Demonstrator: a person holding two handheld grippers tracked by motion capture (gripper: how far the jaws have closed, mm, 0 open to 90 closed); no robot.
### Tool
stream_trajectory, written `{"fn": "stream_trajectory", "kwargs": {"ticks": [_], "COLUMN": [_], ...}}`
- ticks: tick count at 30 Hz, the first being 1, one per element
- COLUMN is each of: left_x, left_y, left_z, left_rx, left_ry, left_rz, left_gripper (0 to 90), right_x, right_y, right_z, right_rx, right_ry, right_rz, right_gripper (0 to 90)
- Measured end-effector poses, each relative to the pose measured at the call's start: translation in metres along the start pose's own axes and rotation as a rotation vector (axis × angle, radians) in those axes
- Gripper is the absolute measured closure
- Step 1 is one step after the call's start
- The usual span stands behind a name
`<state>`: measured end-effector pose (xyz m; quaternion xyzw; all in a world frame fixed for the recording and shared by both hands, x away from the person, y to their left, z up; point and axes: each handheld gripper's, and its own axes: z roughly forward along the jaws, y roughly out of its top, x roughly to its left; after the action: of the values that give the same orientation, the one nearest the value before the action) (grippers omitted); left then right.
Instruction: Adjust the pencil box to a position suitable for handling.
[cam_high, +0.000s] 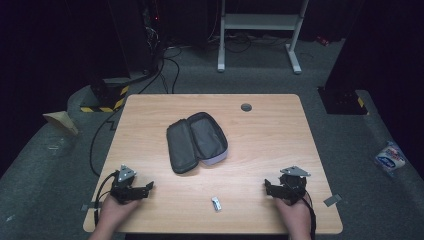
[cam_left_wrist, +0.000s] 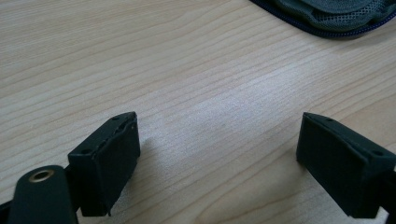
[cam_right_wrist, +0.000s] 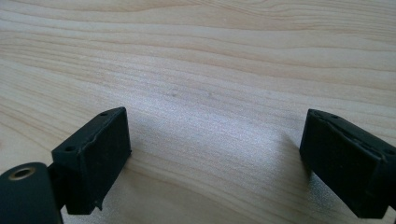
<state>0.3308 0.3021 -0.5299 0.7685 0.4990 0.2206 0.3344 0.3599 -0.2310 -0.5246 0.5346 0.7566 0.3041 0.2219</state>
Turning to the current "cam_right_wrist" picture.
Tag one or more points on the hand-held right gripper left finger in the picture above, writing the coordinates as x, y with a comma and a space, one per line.
93, 168

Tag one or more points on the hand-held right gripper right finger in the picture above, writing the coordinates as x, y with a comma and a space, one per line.
345, 174

